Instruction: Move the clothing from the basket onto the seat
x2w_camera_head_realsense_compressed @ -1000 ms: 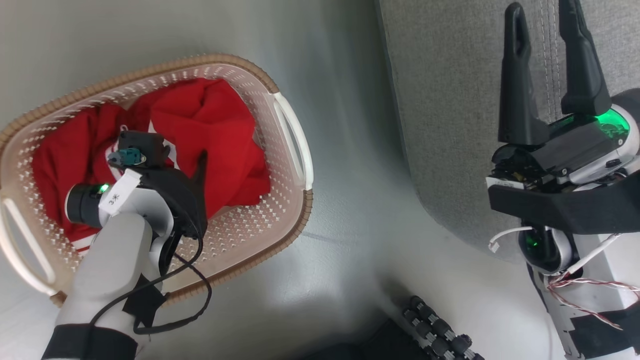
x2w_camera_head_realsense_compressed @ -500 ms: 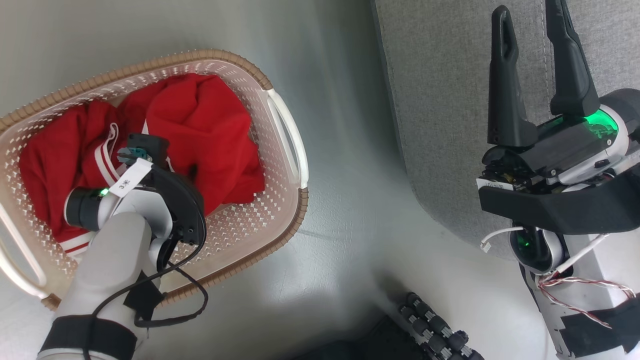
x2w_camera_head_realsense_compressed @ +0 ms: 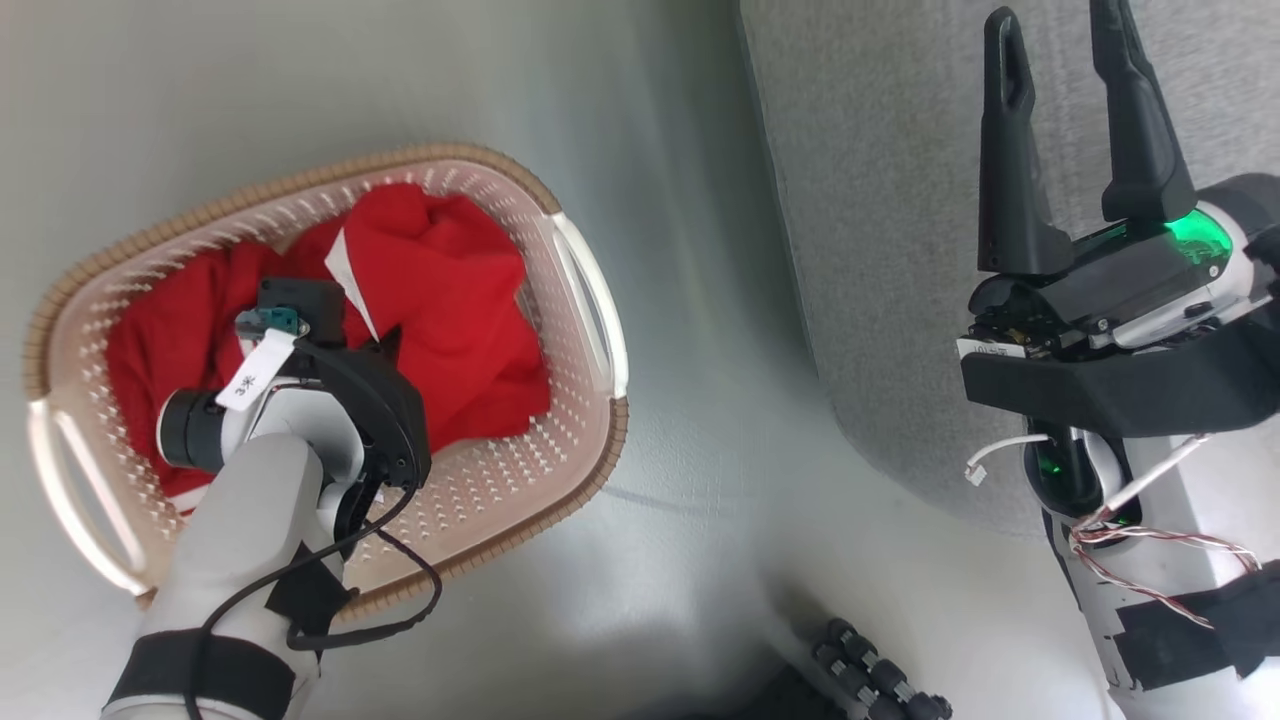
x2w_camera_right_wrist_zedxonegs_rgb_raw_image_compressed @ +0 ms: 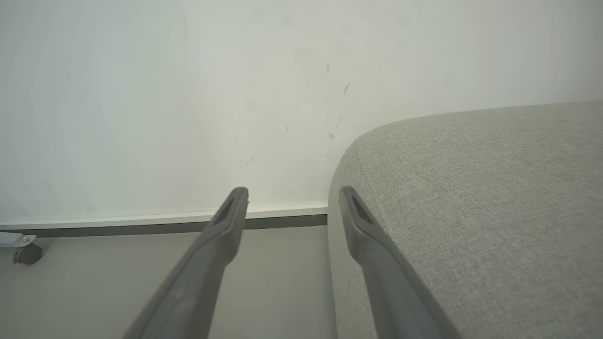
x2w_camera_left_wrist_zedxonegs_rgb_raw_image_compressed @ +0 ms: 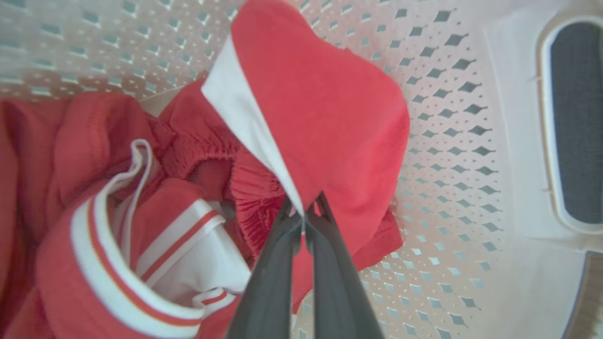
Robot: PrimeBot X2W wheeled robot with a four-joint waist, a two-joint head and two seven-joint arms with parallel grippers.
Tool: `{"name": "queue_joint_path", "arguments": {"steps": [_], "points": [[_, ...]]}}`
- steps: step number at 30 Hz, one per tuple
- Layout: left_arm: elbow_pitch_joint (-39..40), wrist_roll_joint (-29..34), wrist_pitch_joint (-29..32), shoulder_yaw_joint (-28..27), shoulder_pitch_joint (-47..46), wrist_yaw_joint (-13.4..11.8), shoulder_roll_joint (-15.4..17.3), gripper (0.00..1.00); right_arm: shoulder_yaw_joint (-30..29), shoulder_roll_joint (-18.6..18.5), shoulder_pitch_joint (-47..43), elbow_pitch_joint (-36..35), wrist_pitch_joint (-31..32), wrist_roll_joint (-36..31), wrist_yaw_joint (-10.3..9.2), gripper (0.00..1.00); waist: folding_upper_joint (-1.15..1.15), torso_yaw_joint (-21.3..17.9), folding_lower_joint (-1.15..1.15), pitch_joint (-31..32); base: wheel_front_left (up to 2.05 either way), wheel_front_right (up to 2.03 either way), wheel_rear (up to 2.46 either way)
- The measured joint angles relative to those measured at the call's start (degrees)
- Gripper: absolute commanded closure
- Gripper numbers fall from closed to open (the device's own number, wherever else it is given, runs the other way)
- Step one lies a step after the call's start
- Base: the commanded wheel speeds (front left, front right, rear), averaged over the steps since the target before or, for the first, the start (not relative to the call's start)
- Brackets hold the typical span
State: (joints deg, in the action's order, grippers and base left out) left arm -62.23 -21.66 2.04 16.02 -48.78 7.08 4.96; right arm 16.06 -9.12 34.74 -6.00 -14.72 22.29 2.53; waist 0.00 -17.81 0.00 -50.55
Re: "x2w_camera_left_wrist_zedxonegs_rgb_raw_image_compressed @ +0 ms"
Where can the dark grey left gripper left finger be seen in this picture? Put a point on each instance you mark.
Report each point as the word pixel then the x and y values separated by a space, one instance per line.
pixel 266 292

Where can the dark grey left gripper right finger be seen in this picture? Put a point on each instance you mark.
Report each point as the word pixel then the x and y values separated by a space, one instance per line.
pixel 337 292

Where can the red shorts with white stripe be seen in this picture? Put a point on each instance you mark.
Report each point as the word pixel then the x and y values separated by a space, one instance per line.
pixel 320 108

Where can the cream perforated plastic laundry basket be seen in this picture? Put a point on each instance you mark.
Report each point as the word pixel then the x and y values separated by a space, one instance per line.
pixel 447 141

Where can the red jersey with white trim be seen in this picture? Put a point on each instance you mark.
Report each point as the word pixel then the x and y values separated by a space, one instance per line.
pixel 94 263

